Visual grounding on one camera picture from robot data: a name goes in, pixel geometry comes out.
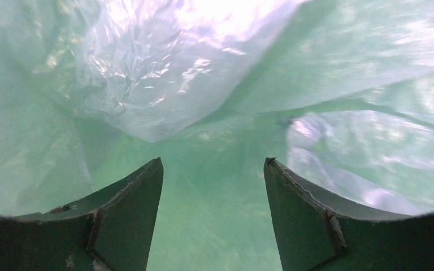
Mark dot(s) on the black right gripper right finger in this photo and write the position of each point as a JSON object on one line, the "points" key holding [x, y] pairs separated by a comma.
{"points": [[316, 229]]}

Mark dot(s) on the translucent blue trash bag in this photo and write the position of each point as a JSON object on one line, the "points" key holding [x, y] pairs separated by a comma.
{"points": [[341, 92]]}

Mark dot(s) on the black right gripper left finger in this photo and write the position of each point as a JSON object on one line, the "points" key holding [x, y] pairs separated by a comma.
{"points": [[110, 229]]}

